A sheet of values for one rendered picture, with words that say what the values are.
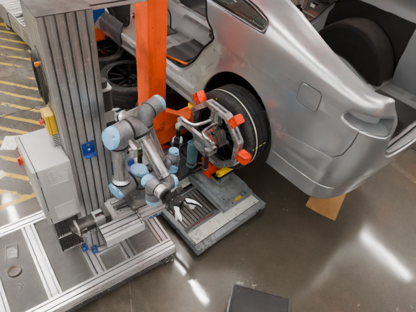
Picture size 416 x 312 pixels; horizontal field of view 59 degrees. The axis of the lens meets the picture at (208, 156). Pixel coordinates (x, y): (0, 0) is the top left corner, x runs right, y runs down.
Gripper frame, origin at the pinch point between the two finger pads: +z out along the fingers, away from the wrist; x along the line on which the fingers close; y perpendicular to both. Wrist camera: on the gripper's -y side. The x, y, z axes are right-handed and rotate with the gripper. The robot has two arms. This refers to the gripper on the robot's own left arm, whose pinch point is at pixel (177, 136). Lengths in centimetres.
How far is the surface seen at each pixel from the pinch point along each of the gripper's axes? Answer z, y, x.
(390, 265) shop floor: -43, 82, 194
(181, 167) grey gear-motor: 10.7, 45.7, 3.3
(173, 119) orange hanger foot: 32.6, 10.3, -7.4
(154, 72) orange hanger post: 16, -45, -21
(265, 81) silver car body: 3, -57, 58
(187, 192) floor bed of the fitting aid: 9, 76, 11
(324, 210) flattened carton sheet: 9, 82, 144
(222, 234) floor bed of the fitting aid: -35, 75, 46
